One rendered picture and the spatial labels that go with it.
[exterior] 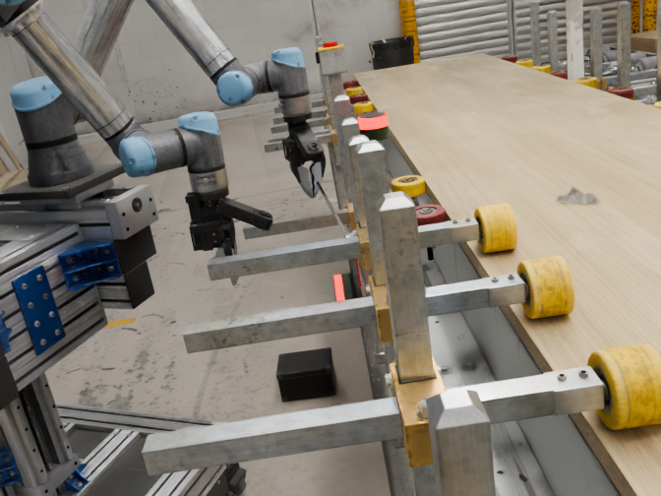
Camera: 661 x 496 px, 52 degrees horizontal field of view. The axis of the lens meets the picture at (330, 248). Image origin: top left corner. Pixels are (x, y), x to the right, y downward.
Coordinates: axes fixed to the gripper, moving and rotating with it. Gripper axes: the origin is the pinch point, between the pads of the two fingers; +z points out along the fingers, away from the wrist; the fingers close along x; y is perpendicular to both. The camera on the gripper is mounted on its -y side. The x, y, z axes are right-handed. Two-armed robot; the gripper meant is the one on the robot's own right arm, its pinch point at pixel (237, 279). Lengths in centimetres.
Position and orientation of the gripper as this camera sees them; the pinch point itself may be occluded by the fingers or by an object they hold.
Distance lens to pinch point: 145.2
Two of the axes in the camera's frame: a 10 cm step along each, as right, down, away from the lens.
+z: 1.1, 9.3, 3.5
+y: -9.9, 1.2, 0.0
